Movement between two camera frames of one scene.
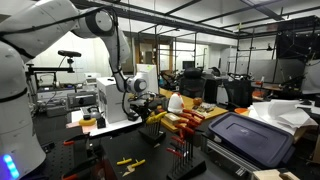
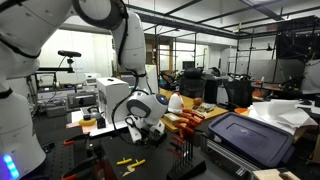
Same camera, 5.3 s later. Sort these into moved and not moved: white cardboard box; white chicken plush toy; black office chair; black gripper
Moved: black gripper
Not moved: black office chair; white chicken plush toy; white cardboard box
